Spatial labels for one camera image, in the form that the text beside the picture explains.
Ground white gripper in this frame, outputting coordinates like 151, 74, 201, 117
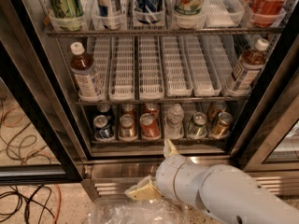
125, 138, 208, 208

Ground orange soda can front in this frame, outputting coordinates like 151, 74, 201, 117
120, 114, 136, 138

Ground orange soda can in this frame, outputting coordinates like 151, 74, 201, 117
120, 114, 136, 138
121, 104, 136, 117

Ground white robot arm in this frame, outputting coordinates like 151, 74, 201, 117
125, 139, 299, 224

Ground red soda can front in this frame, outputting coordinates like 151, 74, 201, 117
140, 113, 161, 139

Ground red soda can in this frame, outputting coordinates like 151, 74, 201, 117
140, 113, 161, 139
143, 103, 160, 118

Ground steel fridge base grille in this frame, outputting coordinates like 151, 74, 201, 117
81, 157, 299, 201

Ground green silver can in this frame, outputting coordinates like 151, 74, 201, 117
188, 112, 207, 139

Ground red soda can rear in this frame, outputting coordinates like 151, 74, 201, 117
143, 103, 160, 118

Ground blue soda can front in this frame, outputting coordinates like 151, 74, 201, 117
93, 115, 114, 139

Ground blue soda can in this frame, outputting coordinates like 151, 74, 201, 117
97, 104, 114, 120
93, 115, 114, 139

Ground orange soda can rear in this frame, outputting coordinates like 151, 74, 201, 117
121, 104, 136, 117

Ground gold can front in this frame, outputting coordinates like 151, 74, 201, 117
211, 112, 233, 136

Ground gold can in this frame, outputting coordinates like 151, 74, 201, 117
211, 112, 233, 136
206, 101, 227, 122

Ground blue soda can rear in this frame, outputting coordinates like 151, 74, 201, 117
97, 104, 114, 120

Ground gold can rear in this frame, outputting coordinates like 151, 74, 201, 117
206, 101, 227, 122

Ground right glass fridge door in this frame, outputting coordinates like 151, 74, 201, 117
239, 72, 299, 172

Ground glass fridge door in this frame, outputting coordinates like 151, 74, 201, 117
239, 72, 299, 172
0, 0, 85, 185

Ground left glass fridge door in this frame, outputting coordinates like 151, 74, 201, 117
0, 0, 85, 185

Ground dark blue can top shelf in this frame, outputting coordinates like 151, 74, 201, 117
135, 0, 163, 24

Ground green can top shelf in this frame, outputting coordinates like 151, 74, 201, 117
50, 0, 84, 32

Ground coca-cola can top shelf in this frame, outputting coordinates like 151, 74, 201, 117
243, 0, 286, 27

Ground clear water bottle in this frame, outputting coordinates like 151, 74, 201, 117
164, 104, 184, 139

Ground clear plastic bin with bag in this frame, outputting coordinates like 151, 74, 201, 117
88, 199, 189, 224

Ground left tea bottle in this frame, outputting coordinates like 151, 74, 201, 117
70, 42, 103, 102

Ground tea bottle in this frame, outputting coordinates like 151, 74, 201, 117
70, 42, 103, 102
226, 38, 269, 91

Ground right tea bottle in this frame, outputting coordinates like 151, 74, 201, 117
226, 38, 269, 91

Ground empty top glide tray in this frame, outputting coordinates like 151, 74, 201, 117
205, 0, 245, 28

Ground middle wire shelf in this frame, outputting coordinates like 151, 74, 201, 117
75, 96, 249, 105

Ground wire shelf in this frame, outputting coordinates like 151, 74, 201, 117
46, 27, 284, 38
75, 96, 249, 105

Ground orange cable on floor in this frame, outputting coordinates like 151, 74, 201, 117
52, 184, 63, 224

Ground black cables on floor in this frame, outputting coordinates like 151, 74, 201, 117
0, 184, 56, 224

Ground top wire shelf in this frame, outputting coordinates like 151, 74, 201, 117
46, 27, 284, 38

